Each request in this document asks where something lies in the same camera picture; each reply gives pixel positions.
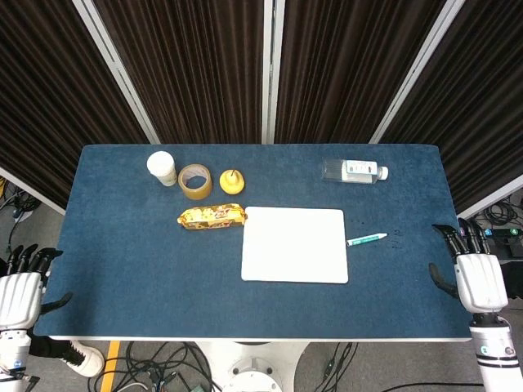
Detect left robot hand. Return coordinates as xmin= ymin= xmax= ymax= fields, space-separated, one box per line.
xmin=0 ymin=243 xmax=74 ymax=331

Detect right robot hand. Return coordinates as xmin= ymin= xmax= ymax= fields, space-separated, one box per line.
xmin=427 ymin=217 xmax=509 ymax=314

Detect green white marker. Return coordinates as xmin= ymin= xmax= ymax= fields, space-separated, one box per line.
xmin=346 ymin=233 xmax=388 ymax=247

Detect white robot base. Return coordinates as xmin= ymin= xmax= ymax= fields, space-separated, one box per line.
xmin=192 ymin=340 xmax=311 ymax=392

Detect black power strip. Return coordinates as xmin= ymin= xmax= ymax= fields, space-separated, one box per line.
xmin=469 ymin=226 xmax=523 ymax=240

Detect white black sneaker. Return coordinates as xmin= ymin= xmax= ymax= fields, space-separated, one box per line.
xmin=51 ymin=338 xmax=106 ymax=378

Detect blue table mat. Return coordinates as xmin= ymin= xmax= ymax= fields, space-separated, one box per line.
xmin=33 ymin=143 xmax=478 ymax=338

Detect clear plastic water bottle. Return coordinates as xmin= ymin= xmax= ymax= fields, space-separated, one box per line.
xmin=321 ymin=158 xmax=390 ymax=185

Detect white drawing board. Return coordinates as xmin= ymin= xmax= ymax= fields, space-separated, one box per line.
xmin=240 ymin=206 xmax=350 ymax=284

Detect white paper cup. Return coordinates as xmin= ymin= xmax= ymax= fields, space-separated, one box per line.
xmin=146 ymin=151 xmax=178 ymax=188

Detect yellow snack package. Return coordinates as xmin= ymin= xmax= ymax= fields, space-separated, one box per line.
xmin=176 ymin=203 xmax=249 ymax=232

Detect brown packing tape roll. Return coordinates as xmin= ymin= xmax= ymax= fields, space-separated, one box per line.
xmin=177 ymin=163 xmax=214 ymax=201

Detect yellow pear toy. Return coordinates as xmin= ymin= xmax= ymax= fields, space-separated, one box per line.
xmin=219 ymin=168 xmax=247 ymax=195

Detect black floor cables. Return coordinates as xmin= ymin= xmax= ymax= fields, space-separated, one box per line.
xmin=87 ymin=341 xmax=221 ymax=392

